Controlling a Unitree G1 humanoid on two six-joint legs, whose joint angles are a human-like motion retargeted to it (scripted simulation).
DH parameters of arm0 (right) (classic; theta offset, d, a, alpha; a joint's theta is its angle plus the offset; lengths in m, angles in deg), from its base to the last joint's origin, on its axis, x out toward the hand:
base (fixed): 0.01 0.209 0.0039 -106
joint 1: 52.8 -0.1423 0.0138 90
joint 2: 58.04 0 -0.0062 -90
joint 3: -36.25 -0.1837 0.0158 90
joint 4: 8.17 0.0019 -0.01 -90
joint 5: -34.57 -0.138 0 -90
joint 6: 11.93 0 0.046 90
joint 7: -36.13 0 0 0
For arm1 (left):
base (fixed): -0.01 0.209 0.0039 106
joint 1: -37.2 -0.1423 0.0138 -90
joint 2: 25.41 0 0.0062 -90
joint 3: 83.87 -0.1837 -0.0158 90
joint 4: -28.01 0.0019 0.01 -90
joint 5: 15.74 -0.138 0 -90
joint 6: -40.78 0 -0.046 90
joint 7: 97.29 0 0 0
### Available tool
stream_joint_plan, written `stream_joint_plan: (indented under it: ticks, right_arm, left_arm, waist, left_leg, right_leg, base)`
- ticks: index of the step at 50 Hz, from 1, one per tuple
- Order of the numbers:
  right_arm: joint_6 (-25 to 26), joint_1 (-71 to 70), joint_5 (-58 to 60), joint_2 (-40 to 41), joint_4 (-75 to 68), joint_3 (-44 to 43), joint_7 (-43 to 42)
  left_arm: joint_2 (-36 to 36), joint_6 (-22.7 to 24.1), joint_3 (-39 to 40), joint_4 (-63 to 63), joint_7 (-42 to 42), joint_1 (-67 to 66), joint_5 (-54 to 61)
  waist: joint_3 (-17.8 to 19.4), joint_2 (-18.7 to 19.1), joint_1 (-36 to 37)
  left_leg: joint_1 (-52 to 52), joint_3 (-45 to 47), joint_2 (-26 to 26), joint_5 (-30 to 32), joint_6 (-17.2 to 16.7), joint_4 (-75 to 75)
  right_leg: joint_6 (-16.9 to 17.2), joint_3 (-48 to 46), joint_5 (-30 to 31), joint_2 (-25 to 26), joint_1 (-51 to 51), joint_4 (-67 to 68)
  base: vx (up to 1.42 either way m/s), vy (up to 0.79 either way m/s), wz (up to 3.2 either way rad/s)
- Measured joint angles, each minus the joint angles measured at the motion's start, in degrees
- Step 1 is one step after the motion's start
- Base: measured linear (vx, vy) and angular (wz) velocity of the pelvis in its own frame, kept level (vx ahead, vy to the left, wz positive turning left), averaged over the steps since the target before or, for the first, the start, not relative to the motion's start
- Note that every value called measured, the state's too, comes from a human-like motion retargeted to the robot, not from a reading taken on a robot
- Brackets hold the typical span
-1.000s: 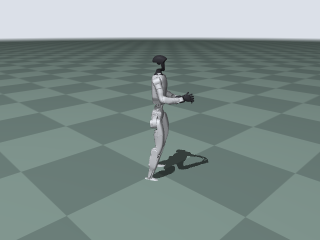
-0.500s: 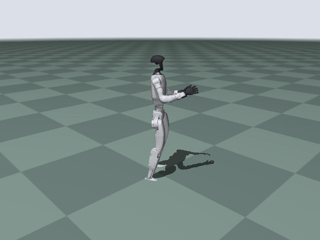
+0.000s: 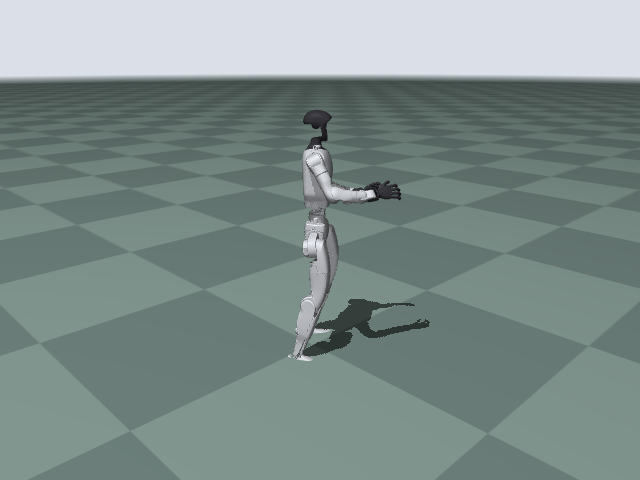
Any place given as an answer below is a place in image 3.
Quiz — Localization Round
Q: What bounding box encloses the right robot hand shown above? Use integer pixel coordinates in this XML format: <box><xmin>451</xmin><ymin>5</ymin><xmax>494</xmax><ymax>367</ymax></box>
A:
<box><xmin>366</xmin><ymin>181</ymin><xmax>401</xmax><ymax>202</ymax></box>

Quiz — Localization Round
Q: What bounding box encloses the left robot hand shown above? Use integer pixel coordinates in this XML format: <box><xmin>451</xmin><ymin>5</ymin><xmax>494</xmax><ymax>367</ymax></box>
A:
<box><xmin>352</xmin><ymin>182</ymin><xmax>382</xmax><ymax>191</ymax></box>

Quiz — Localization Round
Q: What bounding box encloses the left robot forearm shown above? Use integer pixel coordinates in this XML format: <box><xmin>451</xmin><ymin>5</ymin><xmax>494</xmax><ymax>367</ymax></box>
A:
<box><xmin>331</xmin><ymin>181</ymin><xmax>356</xmax><ymax>191</ymax></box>

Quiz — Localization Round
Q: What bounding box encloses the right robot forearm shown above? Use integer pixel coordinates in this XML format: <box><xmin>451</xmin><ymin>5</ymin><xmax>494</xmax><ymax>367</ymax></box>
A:
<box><xmin>331</xmin><ymin>187</ymin><xmax>376</xmax><ymax>204</ymax></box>

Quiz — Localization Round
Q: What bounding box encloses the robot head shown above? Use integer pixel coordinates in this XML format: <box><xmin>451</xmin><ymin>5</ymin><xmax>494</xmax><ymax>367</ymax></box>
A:
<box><xmin>303</xmin><ymin>110</ymin><xmax>332</xmax><ymax>150</ymax></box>

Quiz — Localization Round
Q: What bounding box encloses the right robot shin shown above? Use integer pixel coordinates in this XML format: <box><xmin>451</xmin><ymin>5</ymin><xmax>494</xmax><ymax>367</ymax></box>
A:
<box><xmin>293</xmin><ymin>299</ymin><xmax>322</xmax><ymax>359</ymax></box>

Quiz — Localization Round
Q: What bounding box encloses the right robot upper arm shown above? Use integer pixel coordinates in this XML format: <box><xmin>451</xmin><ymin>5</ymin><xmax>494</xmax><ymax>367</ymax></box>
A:
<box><xmin>306</xmin><ymin>152</ymin><xmax>340</xmax><ymax>204</ymax></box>

